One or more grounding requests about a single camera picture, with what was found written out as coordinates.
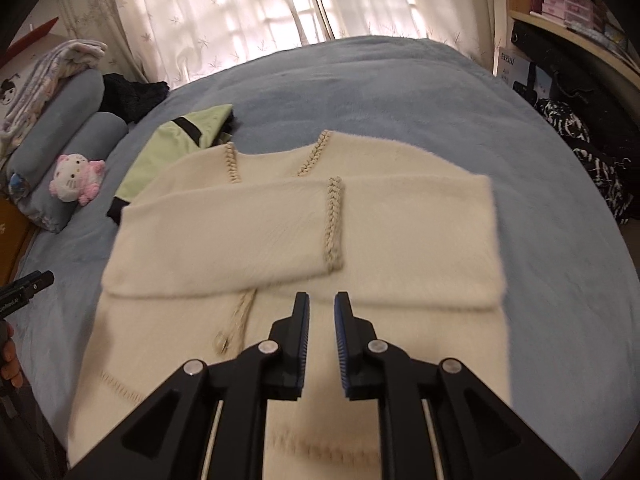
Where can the black fuzzy garment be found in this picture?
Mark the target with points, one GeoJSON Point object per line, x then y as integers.
{"type": "Point", "coordinates": [130, 97]}

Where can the orange wooden headboard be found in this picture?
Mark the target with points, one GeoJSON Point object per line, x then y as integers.
{"type": "Point", "coordinates": [12, 235]}

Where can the black white patterned cloth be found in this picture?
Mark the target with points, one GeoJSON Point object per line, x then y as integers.
{"type": "Point", "coordinates": [600, 170]}

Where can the black clothes heap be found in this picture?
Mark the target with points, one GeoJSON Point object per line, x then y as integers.
{"type": "Point", "coordinates": [575, 75]}

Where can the white purple patterned folded blanket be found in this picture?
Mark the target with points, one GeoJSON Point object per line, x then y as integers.
{"type": "Point", "coordinates": [45, 70]}

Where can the person's left hand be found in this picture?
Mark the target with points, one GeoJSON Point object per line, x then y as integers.
{"type": "Point", "coordinates": [10, 355]}

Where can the stack of pink boxes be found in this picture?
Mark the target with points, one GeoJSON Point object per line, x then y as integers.
{"type": "Point", "coordinates": [565, 5]}

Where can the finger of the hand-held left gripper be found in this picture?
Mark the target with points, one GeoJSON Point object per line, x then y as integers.
{"type": "Point", "coordinates": [35, 285]}

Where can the cartoon face wall sticker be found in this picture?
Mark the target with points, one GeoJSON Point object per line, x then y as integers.
{"type": "Point", "coordinates": [10, 87]}

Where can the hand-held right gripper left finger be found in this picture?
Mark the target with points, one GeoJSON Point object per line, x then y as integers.
{"type": "Point", "coordinates": [300, 340]}

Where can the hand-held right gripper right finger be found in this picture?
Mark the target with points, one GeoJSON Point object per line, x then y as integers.
{"type": "Point", "coordinates": [344, 345]}

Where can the blue rolled pillow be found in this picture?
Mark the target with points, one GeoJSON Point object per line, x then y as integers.
{"type": "Point", "coordinates": [100, 132]}
{"type": "Point", "coordinates": [70, 105]}

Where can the sheer leaf-patterned curtain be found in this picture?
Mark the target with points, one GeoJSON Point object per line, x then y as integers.
{"type": "Point", "coordinates": [210, 15]}
{"type": "Point", "coordinates": [410, 0]}

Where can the white cardboard box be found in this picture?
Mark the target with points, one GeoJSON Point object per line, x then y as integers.
{"type": "Point", "coordinates": [510, 67]}

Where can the cream knit cardigan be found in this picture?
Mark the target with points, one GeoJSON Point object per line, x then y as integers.
{"type": "Point", "coordinates": [400, 235]}

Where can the small blue round toy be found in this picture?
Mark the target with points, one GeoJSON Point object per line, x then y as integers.
{"type": "Point", "coordinates": [17, 184]}

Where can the red wall shelf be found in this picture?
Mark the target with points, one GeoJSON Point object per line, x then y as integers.
{"type": "Point", "coordinates": [30, 35]}

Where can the pink cat plush toy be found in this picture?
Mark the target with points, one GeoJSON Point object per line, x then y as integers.
{"type": "Point", "coordinates": [70, 177]}

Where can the light green garment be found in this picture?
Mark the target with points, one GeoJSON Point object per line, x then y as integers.
{"type": "Point", "coordinates": [165, 145]}

